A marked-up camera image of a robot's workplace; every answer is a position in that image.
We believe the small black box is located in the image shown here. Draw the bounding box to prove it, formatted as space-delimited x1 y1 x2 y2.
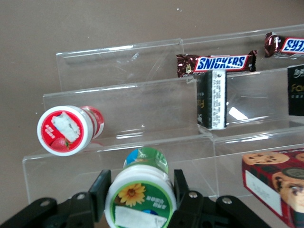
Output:
287 65 304 117
196 70 228 130

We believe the green lidded yogurt cup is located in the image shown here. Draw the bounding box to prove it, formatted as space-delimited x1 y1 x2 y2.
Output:
104 147 178 228

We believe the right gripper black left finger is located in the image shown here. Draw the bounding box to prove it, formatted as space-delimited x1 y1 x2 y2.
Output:
0 169 112 228

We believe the red chocolate chip cookie box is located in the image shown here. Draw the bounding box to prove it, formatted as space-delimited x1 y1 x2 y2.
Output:
241 147 304 228

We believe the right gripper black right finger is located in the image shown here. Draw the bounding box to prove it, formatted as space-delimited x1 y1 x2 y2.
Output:
168 169 272 228

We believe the clear acrylic stepped stand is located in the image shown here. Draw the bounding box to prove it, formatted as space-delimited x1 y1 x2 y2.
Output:
22 38 216 205
181 23 304 198

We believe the brown Snickers bar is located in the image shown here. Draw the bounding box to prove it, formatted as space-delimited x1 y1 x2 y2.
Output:
264 32 304 59
176 50 258 79

